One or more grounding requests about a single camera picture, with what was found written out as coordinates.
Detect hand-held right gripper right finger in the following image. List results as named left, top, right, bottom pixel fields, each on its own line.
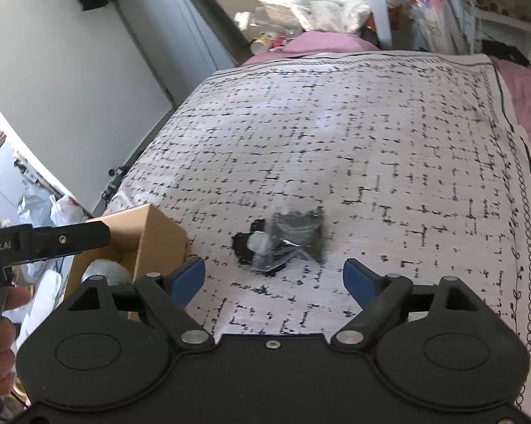
left=332, top=258, right=485, bottom=349

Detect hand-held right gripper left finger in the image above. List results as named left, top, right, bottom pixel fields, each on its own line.
left=67, top=256, right=214, bottom=349

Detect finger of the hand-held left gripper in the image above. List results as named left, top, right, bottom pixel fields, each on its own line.
left=32, top=220, right=112, bottom=258

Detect blue plush toy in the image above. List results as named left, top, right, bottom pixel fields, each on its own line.
left=81, top=260, right=135, bottom=289

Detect brown cardboard box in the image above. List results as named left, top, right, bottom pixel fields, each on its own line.
left=65, top=203, right=192, bottom=323

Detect dark grey plastic packet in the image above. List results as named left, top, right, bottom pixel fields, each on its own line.
left=232, top=207, right=331, bottom=277

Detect small white plastic bag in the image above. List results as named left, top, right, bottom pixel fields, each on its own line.
left=49, top=194, right=87, bottom=227

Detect large grey white plastic bag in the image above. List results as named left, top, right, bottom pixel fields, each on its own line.
left=17, top=183, right=56, bottom=226

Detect flat white plastic bag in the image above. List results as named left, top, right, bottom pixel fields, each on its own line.
left=3, top=269, right=68, bottom=349

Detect white black printed blanket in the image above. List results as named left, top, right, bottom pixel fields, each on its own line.
left=101, top=50, right=531, bottom=424

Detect grey door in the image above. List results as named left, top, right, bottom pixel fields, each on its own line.
left=114, top=0, right=268, bottom=109

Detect pink bed sheet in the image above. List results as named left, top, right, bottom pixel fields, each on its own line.
left=240, top=30, right=531, bottom=165

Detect heap of bottles and bags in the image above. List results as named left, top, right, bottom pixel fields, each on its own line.
left=234, top=0, right=373, bottom=54

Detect plastic bags under desk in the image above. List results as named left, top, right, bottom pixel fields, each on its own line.
left=407, top=0, right=457, bottom=52

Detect white desk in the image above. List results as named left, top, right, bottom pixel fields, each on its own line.
left=363, top=0, right=531, bottom=50

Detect white rack under desk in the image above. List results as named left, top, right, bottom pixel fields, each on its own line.
left=442, top=0, right=531, bottom=56

